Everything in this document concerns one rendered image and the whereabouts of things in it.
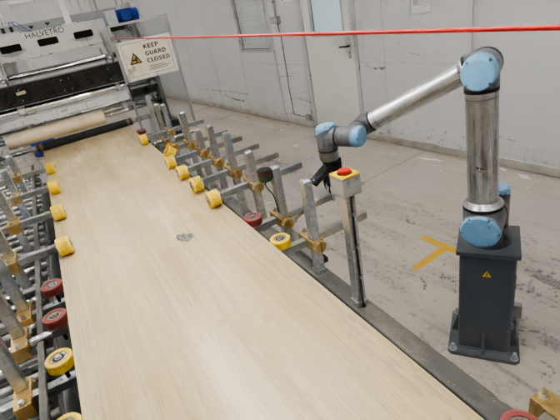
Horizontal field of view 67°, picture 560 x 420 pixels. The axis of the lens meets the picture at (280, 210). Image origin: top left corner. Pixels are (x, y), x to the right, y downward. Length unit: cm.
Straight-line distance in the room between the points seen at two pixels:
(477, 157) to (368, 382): 96
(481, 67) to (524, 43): 242
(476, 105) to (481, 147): 15
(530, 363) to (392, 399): 144
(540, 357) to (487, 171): 108
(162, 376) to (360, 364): 52
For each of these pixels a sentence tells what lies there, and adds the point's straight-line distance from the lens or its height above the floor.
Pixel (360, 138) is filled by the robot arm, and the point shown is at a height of 114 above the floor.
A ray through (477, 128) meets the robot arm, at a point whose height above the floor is 120.
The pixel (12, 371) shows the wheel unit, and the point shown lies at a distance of 155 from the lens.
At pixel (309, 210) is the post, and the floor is 100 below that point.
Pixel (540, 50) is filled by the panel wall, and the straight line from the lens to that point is 399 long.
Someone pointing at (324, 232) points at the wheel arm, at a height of 85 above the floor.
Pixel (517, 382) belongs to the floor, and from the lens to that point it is 235.
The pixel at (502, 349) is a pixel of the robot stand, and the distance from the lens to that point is 242.
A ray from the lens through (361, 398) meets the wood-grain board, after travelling 108.
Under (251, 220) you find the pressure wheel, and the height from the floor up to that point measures 91.
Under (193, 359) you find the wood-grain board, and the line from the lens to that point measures 127.
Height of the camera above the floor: 175
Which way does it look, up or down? 27 degrees down
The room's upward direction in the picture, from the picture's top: 11 degrees counter-clockwise
